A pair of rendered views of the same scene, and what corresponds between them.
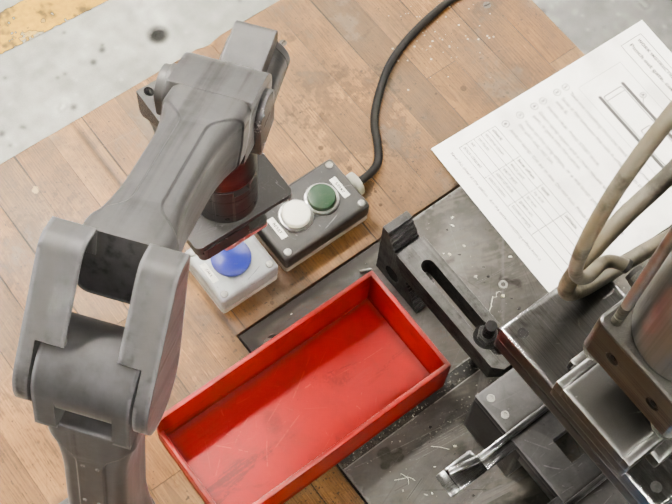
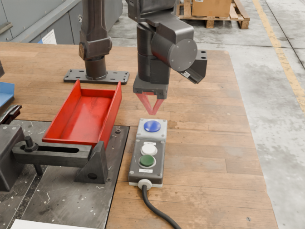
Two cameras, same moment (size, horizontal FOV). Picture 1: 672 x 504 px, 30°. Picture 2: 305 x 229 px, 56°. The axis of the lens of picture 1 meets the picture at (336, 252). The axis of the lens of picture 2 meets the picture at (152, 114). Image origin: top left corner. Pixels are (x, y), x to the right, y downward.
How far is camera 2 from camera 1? 1.15 m
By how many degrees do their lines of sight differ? 73
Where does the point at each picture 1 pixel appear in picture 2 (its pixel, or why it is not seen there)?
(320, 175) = (157, 168)
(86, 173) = (225, 126)
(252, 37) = (179, 26)
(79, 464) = not seen: outside the picture
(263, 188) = (143, 82)
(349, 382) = (81, 137)
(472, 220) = (84, 221)
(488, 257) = (63, 211)
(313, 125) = (189, 198)
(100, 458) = not seen: outside the picture
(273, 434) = (92, 114)
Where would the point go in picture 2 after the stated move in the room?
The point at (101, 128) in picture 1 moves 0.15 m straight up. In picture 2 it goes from (242, 138) to (256, 83)
